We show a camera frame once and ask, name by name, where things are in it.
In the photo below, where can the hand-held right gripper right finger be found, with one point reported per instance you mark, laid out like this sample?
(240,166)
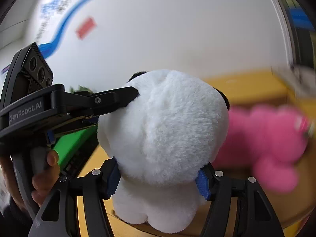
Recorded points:
(203,182)

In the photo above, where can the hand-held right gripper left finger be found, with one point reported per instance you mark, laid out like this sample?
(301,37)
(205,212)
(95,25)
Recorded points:
(114,180)

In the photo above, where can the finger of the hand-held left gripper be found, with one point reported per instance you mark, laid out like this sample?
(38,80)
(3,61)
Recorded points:
(106,100)

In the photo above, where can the white panda plush toy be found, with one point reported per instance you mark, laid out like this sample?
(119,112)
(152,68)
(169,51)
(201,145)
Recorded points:
(163,128)

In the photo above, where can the person's left hand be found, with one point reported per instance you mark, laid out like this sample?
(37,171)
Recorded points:
(47,160)

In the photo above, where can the green potted plant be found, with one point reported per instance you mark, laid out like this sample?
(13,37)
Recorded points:
(82,89)

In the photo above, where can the green board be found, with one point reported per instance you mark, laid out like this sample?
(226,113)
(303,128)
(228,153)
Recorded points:
(71,143)

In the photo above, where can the pink plush toy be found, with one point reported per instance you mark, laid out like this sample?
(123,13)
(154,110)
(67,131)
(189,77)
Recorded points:
(266,133)

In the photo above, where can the glass door with blue stripe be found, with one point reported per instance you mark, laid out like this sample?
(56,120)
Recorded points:
(296,17)

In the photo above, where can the wall poster with blue curve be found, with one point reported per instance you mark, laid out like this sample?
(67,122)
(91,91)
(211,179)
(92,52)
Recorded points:
(61,17)

